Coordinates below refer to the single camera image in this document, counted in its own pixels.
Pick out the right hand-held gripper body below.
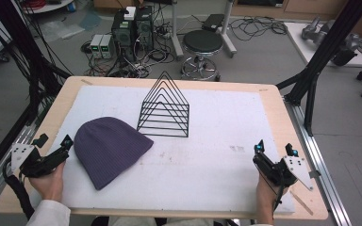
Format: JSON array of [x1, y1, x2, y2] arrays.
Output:
[[252, 152, 315, 192]]

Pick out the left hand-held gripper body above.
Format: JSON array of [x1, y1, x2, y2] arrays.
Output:
[[9, 142, 71, 179]]

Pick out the purple knit beanie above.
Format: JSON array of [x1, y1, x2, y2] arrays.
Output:
[[73, 116, 155, 191]]

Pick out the person's left hand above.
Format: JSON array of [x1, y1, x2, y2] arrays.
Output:
[[27, 161, 67, 203]]

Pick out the person's right hand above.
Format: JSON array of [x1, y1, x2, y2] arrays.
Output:
[[255, 172, 289, 209]]

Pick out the white foam mat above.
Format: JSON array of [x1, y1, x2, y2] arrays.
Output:
[[28, 85, 296, 216]]

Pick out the grey power supply unit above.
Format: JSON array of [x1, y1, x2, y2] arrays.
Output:
[[90, 33, 104, 59], [99, 34, 115, 60]]

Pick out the white platform board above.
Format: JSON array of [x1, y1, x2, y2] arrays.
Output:
[[284, 22, 362, 69]]

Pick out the black round stool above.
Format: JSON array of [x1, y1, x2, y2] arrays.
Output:
[[180, 29, 224, 83]]

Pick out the black computer tower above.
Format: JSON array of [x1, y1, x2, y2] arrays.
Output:
[[134, 5, 156, 53], [110, 8, 137, 62]]

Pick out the white metal stand legs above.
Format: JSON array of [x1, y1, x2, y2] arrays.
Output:
[[169, 0, 239, 61]]

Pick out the black flat box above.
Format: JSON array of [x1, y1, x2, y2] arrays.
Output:
[[201, 13, 226, 33]]

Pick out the round white table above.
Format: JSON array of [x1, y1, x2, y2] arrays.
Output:
[[21, 0, 77, 15]]

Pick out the small white box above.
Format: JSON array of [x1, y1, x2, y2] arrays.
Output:
[[123, 6, 138, 22]]

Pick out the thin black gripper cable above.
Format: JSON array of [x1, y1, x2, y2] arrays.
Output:
[[271, 175, 289, 219]]

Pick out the aluminium rail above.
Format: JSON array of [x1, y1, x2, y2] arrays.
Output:
[[0, 106, 55, 212], [283, 97, 354, 226]]

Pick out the thick black sleeved cable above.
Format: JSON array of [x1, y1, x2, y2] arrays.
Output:
[[1, 156, 36, 221]]

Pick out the black metal frame stand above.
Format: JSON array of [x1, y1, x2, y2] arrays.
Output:
[[0, 0, 74, 126], [274, 0, 362, 137]]

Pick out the black wire triangular rack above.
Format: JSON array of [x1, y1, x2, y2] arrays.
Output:
[[136, 71, 190, 138]]

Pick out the tangle of floor cables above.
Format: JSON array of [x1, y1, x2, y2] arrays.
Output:
[[227, 15, 288, 42]]

